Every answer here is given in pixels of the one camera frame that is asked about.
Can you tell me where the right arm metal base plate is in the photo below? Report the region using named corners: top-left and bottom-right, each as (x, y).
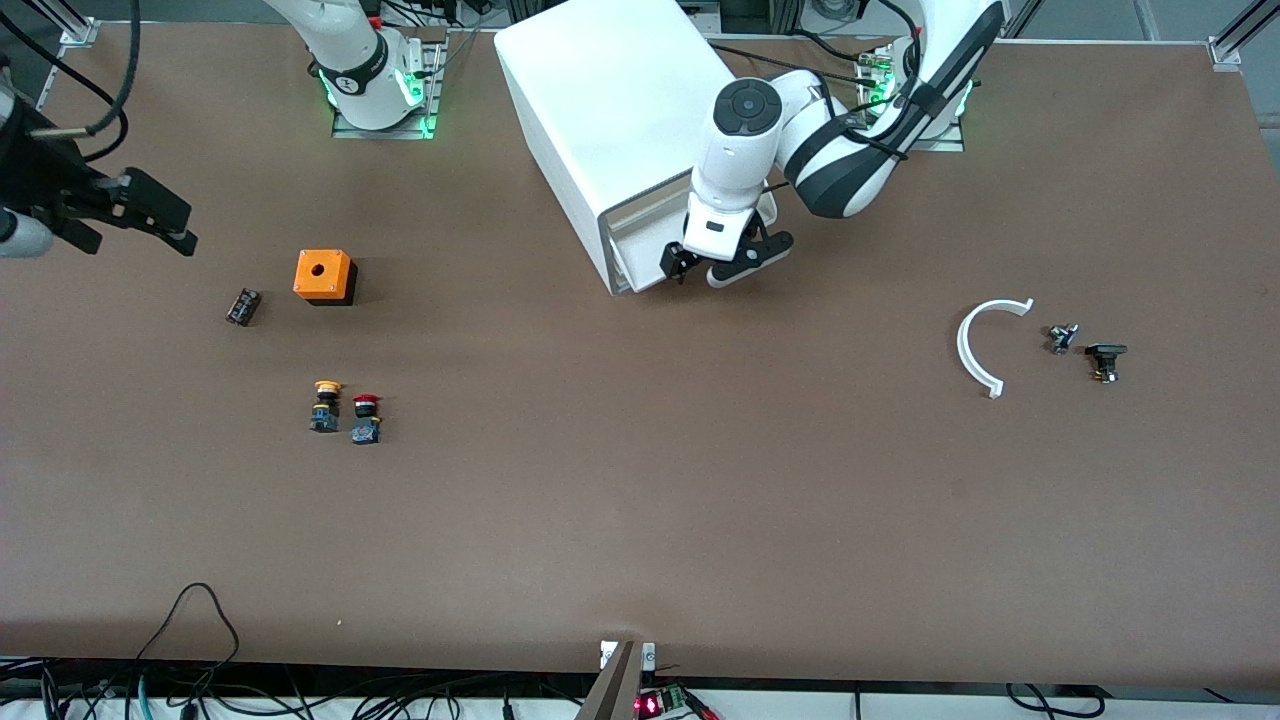
top-left (332, 30), bottom-right (446, 141)

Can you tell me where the orange button enclosure box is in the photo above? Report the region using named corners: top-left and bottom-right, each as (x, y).
top-left (293, 249), bottom-right (358, 307)

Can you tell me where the black cable bundle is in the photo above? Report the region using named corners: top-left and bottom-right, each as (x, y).
top-left (0, 655), bottom-right (601, 720)

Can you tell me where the black cable on table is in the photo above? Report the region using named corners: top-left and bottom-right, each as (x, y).
top-left (708, 42), bottom-right (801, 73)

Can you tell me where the circuit board with red light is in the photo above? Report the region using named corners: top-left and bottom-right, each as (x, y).
top-left (635, 683), bottom-right (719, 720)

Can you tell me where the yellow push button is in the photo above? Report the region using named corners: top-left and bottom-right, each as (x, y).
top-left (309, 380), bottom-right (344, 434)

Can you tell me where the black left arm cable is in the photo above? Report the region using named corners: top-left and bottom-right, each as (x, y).
top-left (800, 0), bottom-right (933, 161)

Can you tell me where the black looped cable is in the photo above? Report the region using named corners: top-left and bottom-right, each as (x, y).
top-left (135, 583), bottom-right (242, 663)

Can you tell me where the black coiled cable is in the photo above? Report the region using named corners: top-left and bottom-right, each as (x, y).
top-left (1004, 682), bottom-right (1107, 719)

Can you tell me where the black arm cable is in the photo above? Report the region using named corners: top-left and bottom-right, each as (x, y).
top-left (800, 0), bottom-right (933, 161)
top-left (0, 0), bottom-right (142, 163)

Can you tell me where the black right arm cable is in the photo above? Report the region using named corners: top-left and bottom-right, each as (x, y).
top-left (0, 0), bottom-right (142, 163)

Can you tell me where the black knob switch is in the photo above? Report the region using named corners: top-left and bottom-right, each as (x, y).
top-left (1085, 343), bottom-right (1129, 385)

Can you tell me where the white curved plastic piece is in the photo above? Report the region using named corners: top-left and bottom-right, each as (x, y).
top-left (957, 298), bottom-right (1035, 400)

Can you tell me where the aluminium frame rail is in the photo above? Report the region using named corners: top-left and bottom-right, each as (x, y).
top-left (30, 0), bottom-right (99, 47)
top-left (1207, 0), bottom-right (1280, 67)

